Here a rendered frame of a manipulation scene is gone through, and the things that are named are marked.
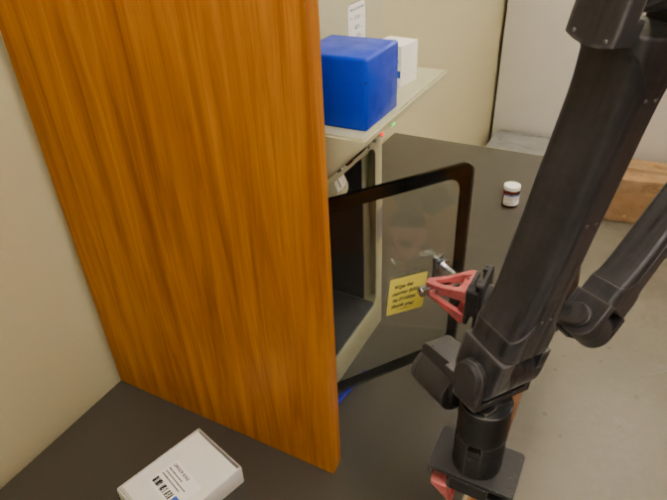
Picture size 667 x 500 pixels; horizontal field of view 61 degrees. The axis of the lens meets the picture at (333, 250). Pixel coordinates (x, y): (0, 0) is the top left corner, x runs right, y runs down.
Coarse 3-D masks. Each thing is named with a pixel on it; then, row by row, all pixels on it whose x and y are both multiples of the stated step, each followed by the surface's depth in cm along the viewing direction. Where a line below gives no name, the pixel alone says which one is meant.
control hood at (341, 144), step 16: (416, 80) 88; (432, 80) 88; (400, 96) 82; (416, 96) 83; (400, 112) 78; (336, 128) 73; (384, 128) 74; (336, 144) 71; (352, 144) 70; (336, 160) 72
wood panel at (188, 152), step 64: (0, 0) 75; (64, 0) 70; (128, 0) 65; (192, 0) 61; (256, 0) 57; (64, 64) 76; (128, 64) 70; (192, 64) 65; (256, 64) 61; (320, 64) 60; (64, 128) 82; (128, 128) 76; (192, 128) 70; (256, 128) 66; (320, 128) 64; (64, 192) 91; (128, 192) 83; (192, 192) 76; (256, 192) 71; (320, 192) 67; (128, 256) 91; (192, 256) 83; (256, 256) 77; (320, 256) 71; (128, 320) 102; (192, 320) 92; (256, 320) 84; (320, 320) 77; (192, 384) 103; (256, 384) 93; (320, 384) 85; (320, 448) 94
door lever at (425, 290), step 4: (448, 260) 99; (440, 264) 99; (444, 264) 99; (448, 264) 99; (440, 268) 99; (444, 268) 99; (448, 268) 98; (452, 268) 98; (444, 272) 100; (448, 272) 98; (452, 272) 97; (456, 272) 97; (460, 272) 97; (444, 284) 94; (448, 284) 95; (452, 284) 95; (456, 284) 96; (420, 288) 93; (424, 288) 93; (428, 288) 93; (432, 288) 94; (420, 292) 93; (424, 292) 93; (428, 292) 94; (432, 292) 94; (436, 292) 95; (420, 296) 94; (424, 296) 94
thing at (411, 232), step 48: (384, 192) 86; (432, 192) 90; (336, 240) 86; (384, 240) 90; (432, 240) 95; (336, 288) 91; (384, 288) 96; (336, 336) 96; (384, 336) 102; (432, 336) 108
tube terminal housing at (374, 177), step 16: (320, 0) 74; (336, 0) 78; (352, 0) 82; (368, 0) 87; (320, 16) 75; (336, 16) 79; (368, 16) 88; (320, 32) 76; (336, 32) 80; (368, 32) 89; (368, 160) 108; (336, 176) 91; (368, 176) 110
